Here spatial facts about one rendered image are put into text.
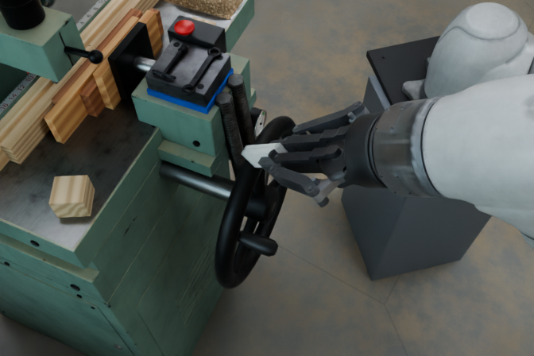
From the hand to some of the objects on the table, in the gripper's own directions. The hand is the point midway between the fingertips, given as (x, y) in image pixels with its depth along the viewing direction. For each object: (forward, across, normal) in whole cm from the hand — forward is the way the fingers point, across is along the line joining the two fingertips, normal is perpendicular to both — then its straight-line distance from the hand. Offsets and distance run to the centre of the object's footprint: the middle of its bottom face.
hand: (266, 156), depth 66 cm
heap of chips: (+34, -32, -10) cm, 48 cm away
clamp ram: (+27, -8, -9) cm, 30 cm away
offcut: (+23, +15, -9) cm, 29 cm away
